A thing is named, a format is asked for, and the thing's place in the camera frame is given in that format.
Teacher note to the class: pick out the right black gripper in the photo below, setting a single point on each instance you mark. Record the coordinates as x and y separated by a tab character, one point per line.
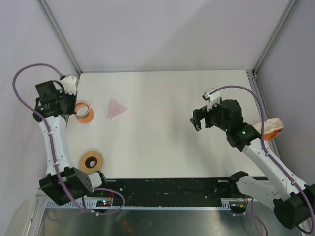
203	113

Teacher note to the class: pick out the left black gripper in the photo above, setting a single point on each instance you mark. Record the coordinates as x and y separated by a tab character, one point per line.
62	93

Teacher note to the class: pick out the orange glass flask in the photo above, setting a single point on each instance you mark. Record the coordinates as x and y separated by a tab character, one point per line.
84	113

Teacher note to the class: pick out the pink cone coffee filter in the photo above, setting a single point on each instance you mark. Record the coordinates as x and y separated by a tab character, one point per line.
115	109

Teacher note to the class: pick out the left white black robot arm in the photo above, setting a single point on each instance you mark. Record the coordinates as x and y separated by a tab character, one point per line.
63	182

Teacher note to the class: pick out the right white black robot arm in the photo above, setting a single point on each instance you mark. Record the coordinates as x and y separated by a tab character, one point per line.
289	197

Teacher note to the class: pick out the white orange box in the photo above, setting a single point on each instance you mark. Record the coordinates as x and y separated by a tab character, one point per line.
272	127

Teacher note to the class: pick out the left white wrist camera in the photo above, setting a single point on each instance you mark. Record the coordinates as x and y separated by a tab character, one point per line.
69	83

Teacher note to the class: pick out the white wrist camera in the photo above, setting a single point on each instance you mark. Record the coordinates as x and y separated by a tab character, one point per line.
212	97
69	83

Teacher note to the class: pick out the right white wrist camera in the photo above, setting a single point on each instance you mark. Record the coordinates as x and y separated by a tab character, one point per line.
212	97

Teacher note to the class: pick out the right aluminium frame post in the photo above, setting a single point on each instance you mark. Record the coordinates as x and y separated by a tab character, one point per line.
280	26

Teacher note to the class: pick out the aluminium frame post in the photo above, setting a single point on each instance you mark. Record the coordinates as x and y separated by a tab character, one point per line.
59	34
280	26

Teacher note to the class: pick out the left aluminium frame post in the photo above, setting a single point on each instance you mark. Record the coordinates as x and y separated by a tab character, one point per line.
59	34

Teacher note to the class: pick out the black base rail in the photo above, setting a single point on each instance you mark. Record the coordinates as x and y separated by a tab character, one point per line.
175	192

